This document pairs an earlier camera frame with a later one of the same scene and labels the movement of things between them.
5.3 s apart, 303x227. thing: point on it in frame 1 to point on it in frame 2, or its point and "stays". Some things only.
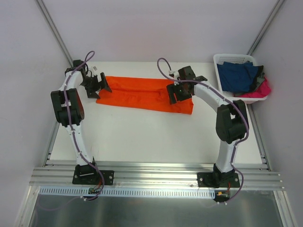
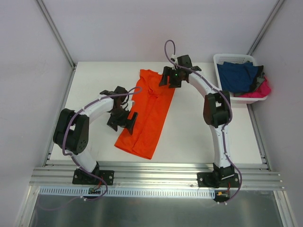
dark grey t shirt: (259, 80) stays
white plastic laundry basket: (220, 58) stays
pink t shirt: (263, 90) stays
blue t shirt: (239, 77) stays
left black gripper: (96, 84) to (122, 120)
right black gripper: (177, 89) to (170, 77)
